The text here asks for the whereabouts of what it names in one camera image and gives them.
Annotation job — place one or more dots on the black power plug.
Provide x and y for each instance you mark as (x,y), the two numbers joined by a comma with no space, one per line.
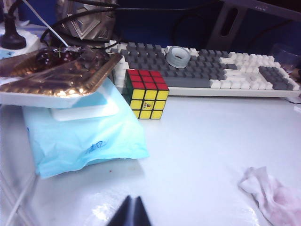
(13,40)

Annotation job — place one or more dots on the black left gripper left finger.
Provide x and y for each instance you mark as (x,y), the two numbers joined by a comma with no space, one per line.
(124,214)

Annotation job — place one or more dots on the white and grey keyboard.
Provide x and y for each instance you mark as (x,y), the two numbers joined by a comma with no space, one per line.
(188,75)

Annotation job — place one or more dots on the white wet wipe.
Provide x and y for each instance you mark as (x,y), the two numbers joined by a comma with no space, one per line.
(270,195)

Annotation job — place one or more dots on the clear tape roll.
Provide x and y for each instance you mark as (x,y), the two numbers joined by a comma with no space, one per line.
(171,60)

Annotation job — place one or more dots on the dark red cherry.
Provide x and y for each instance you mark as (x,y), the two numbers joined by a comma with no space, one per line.
(70,56)
(45,58)

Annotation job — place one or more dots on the Rubik's cube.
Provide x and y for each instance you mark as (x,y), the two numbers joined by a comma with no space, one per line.
(145,99)

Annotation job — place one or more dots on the black computer monitor with stand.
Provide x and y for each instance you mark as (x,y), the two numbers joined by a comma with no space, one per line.
(225,41)

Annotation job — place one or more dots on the light blue wet wipes pack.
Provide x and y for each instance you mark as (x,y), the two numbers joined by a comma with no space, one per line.
(82,136)

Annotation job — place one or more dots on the clear glass cup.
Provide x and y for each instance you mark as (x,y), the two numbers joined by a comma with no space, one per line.
(284,51)

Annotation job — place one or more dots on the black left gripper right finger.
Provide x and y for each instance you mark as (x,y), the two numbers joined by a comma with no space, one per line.
(142,215)

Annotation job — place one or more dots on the white power strip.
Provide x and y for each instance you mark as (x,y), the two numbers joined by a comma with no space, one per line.
(30,41)

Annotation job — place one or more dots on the silver faceted figurine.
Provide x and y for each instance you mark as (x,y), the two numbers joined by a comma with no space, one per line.
(87,26)

